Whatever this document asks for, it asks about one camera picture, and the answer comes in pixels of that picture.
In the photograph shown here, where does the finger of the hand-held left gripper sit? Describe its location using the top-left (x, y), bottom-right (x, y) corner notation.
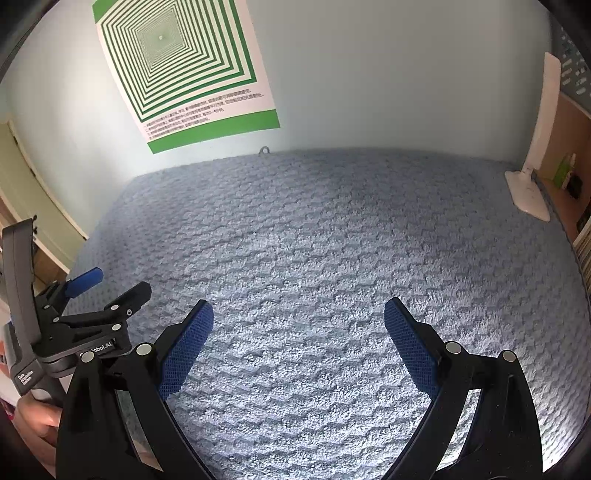
top-left (37, 268), bottom-right (105, 315)
top-left (52, 281), bottom-right (152, 341)

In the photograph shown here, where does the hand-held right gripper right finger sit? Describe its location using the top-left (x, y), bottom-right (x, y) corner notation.
top-left (379, 296), bottom-right (543, 480)

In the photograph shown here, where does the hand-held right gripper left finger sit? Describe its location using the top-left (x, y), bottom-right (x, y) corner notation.
top-left (55, 299), bottom-right (215, 480)

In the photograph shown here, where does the person's left hand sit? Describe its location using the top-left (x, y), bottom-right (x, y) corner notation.
top-left (16, 392), bottom-right (63, 439)

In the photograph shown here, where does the row of books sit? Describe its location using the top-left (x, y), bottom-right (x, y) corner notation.
top-left (573, 226), bottom-right (591, 296)

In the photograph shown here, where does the green bottle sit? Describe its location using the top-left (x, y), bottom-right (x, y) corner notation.
top-left (556, 154), bottom-right (577, 189)

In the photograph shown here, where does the white desk lamp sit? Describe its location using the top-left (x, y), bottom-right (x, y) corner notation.
top-left (504, 52), bottom-right (561, 223)

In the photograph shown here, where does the wooden bookshelf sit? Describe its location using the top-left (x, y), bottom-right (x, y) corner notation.
top-left (536, 92), bottom-right (591, 296)

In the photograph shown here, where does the green striped wall poster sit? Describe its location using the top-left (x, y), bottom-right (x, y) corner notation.
top-left (91, 0), bottom-right (281, 155)

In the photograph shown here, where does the perforated wall panel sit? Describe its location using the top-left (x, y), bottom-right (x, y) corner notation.
top-left (551, 23), bottom-right (591, 112)

